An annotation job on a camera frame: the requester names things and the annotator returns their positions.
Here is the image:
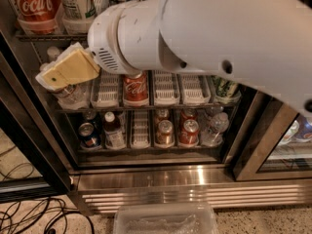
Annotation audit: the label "clear plastic bin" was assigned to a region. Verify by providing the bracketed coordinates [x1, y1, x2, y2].
[113, 203, 219, 234]

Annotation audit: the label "green can front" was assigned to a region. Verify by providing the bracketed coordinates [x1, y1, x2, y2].
[213, 76, 239, 98]

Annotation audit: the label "white bottom shelf tray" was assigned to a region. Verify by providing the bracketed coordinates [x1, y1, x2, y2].
[130, 110, 150, 149]

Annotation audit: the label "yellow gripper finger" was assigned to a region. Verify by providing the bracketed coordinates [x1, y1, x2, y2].
[35, 43, 100, 91]

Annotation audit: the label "black cables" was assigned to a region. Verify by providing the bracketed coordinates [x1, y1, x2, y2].
[0, 144, 96, 234]

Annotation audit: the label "glass fridge door right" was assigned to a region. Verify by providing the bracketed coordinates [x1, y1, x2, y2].
[232, 92, 311, 181]

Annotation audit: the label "clear water bottle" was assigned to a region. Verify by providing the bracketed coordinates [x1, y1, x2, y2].
[39, 61, 92, 111]
[47, 46, 61, 61]

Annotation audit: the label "red Coca-Cola can top shelf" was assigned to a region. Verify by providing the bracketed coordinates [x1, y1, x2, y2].
[14, 0, 60, 34]

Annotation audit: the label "copper can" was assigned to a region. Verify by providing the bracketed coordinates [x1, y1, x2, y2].
[156, 120, 174, 145]
[154, 109, 170, 125]

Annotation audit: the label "clear water bottle front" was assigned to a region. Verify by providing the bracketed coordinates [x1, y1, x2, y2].
[39, 61, 92, 111]

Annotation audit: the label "clear bottle bottom shelf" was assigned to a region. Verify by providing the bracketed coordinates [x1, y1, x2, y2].
[201, 106, 229, 148]

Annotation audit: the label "copper can front bottom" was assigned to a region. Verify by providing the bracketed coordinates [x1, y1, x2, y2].
[156, 120, 174, 145]

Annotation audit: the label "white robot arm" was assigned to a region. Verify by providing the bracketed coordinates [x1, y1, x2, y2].
[36, 0, 312, 117]

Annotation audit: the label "brown juice bottle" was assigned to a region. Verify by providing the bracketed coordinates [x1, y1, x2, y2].
[103, 111, 126, 150]

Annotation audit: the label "blue Pepsi can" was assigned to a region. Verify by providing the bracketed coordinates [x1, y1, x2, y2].
[78, 123, 101, 148]

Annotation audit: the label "red can rear bottom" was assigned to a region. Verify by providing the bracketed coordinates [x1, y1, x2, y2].
[179, 108, 198, 125]

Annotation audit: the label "red Coke can front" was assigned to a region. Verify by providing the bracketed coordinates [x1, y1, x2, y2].
[123, 71, 148, 102]

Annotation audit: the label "copper can rear bottom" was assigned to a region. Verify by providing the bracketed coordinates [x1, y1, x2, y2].
[154, 109, 170, 125]

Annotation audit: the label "dark can rear bottom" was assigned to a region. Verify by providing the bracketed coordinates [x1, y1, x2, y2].
[83, 110, 102, 132]

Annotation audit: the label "clear water bottle rear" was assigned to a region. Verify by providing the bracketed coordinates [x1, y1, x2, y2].
[47, 46, 61, 61]

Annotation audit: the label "red can front bottom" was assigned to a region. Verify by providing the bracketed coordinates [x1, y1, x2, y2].
[178, 119, 199, 145]

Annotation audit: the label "white green 7up can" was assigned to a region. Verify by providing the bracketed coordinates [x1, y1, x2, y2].
[60, 0, 96, 20]

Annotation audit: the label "stainless steel fridge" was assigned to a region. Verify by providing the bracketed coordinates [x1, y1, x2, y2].
[0, 0, 311, 214]

